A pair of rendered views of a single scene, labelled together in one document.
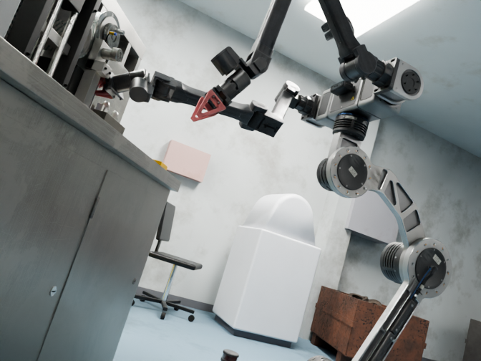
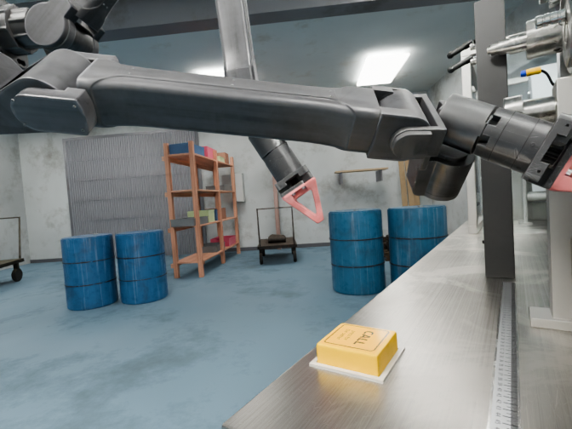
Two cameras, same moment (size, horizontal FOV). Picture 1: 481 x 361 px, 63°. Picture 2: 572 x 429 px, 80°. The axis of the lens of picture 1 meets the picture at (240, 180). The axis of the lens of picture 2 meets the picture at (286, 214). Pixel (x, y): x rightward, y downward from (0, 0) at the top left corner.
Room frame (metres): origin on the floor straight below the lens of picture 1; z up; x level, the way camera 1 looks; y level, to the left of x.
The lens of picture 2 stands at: (1.69, 0.39, 1.08)
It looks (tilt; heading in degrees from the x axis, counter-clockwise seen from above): 3 degrees down; 205
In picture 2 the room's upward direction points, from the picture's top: 4 degrees counter-clockwise
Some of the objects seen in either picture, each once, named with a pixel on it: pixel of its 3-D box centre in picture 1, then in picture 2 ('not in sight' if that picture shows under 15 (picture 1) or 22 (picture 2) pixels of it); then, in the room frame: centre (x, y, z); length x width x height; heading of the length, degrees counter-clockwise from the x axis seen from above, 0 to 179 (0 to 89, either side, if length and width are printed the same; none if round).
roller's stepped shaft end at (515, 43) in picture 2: not in sight; (506, 46); (0.94, 0.50, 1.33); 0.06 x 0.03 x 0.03; 81
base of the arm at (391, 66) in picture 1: (379, 72); (20, 30); (1.27, -0.35, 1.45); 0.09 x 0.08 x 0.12; 20
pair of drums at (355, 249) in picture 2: not in sight; (386, 248); (-2.20, -0.20, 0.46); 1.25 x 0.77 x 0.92; 109
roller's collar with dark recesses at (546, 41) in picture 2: not in sight; (547, 35); (0.95, 0.56, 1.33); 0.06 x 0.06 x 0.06; 81
